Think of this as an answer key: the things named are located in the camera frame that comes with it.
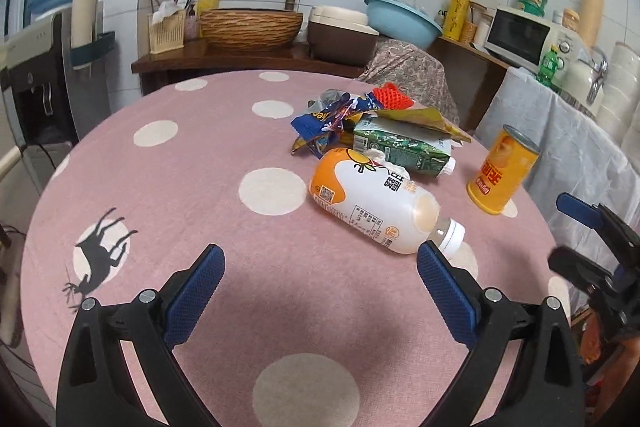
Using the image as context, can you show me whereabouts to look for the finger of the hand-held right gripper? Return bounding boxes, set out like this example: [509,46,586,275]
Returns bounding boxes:
[548,246,618,296]
[556,192,640,258]

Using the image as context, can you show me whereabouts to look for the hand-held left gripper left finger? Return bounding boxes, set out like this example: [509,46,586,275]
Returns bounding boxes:
[56,243,226,427]

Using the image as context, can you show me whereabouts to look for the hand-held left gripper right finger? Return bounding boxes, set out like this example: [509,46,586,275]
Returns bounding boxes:
[416,241,586,427]

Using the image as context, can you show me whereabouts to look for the yellow snack can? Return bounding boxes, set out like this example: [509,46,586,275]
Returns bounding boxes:
[466,124,542,215]

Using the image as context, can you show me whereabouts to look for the orange white plastic bottle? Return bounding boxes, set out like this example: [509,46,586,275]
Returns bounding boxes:
[308,147,466,258]

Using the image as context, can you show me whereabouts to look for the person's right hand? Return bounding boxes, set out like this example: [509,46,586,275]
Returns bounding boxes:
[581,314,602,364]

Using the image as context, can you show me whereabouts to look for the pale grey cover cloth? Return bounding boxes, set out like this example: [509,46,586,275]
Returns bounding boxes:
[474,67,640,308]

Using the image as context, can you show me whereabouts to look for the pink dotted tablecloth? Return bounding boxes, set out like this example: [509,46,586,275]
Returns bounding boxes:
[20,69,573,427]

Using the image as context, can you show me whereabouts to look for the stack of white bowls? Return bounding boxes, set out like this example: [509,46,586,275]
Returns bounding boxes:
[595,41,640,148]

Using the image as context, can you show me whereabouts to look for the green plastic bottle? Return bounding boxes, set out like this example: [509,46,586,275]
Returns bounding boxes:
[536,45,565,88]

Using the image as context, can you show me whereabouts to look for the green drink carton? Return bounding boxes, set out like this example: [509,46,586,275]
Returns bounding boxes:
[352,114,457,180]

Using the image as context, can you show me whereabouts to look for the olive yellow wrapper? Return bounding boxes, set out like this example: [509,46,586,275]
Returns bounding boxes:
[350,107,473,145]

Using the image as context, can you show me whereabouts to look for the brown wooden cabinet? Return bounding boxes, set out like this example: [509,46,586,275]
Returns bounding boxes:
[427,36,511,132]

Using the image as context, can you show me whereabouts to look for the white microwave oven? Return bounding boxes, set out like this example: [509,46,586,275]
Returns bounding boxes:
[484,5,586,80]

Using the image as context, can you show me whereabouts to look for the red foam fruit net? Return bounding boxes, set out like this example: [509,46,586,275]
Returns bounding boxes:
[376,82,416,112]

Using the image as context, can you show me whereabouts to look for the white jar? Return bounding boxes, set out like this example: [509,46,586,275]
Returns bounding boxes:
[472,12,496,48]

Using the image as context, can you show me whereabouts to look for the blue snack wrapper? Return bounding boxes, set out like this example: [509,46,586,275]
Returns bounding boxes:
[291,99,351,158]

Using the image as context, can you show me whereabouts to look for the colourful candy wrapper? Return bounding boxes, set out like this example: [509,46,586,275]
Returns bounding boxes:
[330,92,383,128]

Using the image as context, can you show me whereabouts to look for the floral cloth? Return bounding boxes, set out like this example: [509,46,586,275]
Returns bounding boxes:
[357,38,461,128]

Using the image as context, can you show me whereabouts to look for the silver foil wrapper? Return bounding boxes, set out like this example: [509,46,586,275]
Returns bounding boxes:
[307,89,351,108]

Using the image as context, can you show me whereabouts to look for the dark wooden counter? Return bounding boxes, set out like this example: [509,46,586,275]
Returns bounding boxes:
[131,39,366,95]

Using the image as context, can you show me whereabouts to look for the yellow wrap roll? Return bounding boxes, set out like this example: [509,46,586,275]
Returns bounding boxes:
[442,0,474,42]

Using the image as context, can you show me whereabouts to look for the light blue basin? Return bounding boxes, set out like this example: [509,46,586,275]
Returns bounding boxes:
[364,0,444,50]

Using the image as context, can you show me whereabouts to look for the beige utensil holder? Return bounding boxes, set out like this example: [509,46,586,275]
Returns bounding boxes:
[147,14,187,55]

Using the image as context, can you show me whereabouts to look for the wicker pattern basin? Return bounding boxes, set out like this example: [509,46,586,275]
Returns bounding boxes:
[198,8,304,52]

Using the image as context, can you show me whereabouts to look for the grey water dispenser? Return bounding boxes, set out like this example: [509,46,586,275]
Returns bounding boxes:
[0,12,113,148]

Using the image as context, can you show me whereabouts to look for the brown white container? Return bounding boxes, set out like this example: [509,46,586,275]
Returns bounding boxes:
[306,5,381,65]

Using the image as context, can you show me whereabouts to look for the white tissue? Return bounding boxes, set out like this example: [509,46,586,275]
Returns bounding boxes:
[150,0,181,25]

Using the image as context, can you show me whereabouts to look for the teal wall holder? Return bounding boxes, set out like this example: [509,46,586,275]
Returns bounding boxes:
[70,32,117,70]

